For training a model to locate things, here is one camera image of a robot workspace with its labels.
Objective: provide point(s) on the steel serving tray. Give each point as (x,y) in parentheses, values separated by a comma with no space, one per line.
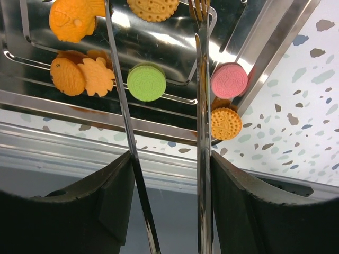
(253,34)

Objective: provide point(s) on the orange flower cookie bottom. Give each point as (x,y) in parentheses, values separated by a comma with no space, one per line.
(98,78)

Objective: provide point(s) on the aluminium front rail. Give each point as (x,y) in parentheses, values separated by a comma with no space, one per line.
(55,153)

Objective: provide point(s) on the orange round biscuit bottom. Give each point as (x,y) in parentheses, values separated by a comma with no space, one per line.
(67,76)

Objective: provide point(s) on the orange fish cookie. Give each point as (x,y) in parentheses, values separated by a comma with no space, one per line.
(71,20)

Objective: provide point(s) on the green round cookie centre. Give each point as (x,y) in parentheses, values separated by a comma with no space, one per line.
(146,82)

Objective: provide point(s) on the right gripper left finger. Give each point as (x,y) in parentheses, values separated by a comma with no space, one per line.
(88,216)

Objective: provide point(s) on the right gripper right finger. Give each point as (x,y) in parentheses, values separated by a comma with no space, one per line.
(253,216)

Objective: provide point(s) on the metal tongs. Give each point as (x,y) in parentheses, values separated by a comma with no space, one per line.
(200,13)

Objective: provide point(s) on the orange round biscuit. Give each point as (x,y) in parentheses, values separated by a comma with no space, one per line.
(226,124)
(67,76)
(153,10)

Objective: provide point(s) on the pink round cookie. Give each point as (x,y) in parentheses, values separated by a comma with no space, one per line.
(229,80)

